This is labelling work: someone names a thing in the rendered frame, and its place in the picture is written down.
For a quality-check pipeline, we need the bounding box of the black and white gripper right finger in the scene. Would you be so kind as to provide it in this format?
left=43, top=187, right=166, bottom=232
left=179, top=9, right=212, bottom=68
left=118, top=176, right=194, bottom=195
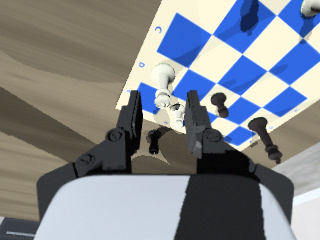
left=184, top=90, right=294, bottom=226

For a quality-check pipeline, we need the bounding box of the blue and cream chessboard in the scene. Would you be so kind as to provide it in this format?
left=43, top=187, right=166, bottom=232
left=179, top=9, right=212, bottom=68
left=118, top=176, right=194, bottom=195
left=116, top=0, right=320, bottom=151

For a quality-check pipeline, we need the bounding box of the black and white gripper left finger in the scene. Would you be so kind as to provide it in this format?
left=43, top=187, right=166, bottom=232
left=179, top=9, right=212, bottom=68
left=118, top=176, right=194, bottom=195
left=36, top=90, right=143, bottom=224

